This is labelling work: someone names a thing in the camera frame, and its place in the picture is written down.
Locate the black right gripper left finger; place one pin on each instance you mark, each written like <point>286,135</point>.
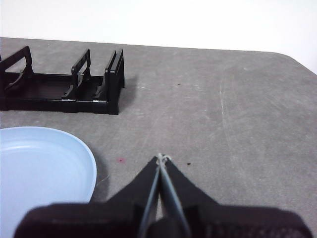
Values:
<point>99,220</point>

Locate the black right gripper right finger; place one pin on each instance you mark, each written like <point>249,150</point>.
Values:
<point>235,223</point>

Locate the blue round plate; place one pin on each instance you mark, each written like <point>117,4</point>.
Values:
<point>37,168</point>

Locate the black plastic plate rack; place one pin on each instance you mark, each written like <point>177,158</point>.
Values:
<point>49,105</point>

